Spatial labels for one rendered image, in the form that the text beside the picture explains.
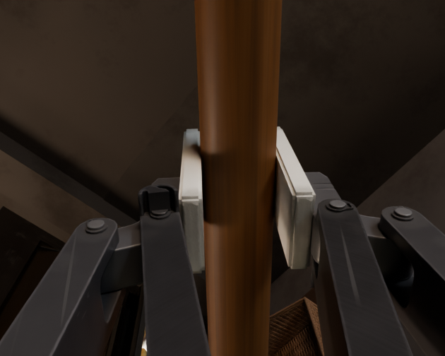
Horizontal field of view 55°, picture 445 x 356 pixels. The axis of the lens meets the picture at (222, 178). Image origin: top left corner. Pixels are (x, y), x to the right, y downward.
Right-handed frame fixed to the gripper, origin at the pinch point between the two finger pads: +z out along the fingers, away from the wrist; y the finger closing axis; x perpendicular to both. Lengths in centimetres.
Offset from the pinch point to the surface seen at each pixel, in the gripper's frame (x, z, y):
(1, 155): -99, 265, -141
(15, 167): -108, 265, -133
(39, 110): -73, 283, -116
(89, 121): -83, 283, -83
